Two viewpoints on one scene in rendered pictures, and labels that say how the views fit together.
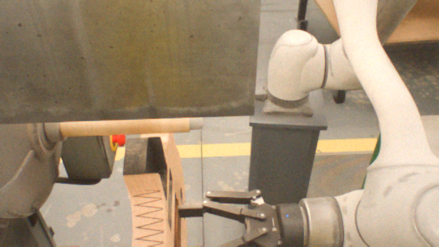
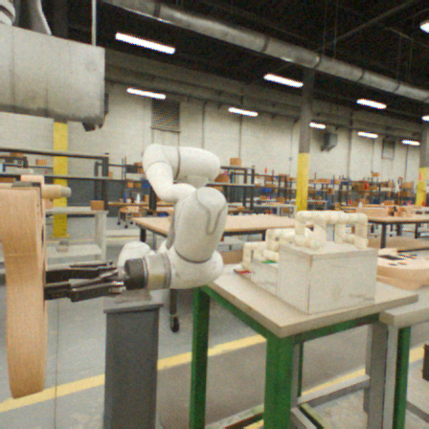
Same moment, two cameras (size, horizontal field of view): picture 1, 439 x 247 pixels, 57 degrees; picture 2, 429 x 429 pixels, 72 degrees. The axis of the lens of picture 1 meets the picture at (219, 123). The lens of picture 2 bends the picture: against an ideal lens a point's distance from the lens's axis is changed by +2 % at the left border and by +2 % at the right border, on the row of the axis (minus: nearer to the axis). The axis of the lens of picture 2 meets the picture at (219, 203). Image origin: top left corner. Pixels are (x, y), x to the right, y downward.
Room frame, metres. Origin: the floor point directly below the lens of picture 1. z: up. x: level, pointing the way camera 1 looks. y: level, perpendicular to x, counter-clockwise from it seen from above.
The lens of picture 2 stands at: (-0.32, 0.01, 1.27)
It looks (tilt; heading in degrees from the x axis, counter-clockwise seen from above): 3 degrees down; 334
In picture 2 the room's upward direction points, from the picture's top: 2 degrees clockwise
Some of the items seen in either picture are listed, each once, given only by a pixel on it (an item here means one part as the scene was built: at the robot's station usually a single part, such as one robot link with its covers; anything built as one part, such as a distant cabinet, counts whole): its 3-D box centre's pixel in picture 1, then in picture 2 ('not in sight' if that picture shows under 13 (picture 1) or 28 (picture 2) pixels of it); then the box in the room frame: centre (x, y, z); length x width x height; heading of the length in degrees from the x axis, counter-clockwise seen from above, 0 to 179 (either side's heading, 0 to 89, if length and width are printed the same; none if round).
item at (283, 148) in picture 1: (278, 164); (130, 361); (1.21, -0.26, 0.35); 0.28 x 0.28 x 0.70; 85
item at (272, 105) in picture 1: (282, 94); (128, 290); (1.21, -0.24, 0.73); 0.22 x 0.18 x 0.06; 85
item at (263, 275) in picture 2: not in sight; (294, 272); (0.51, -0.71, 0.98); 0.27 x 0.16 x 0.09; 90
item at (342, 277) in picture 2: not in sight; (326, 273); (0.35, -0.70, 1.02); 0.27 x 0.15 x 0.17; 90
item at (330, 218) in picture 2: not in sight; (341, 218); (0.31, -0.70, 1.20); 0.20 x 0.03 x 0.03; 89
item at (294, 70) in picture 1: (294, 63); (135, 263); (1.21, -0.27, 0.87); 0.18 x 0.16 x 0.22; 87
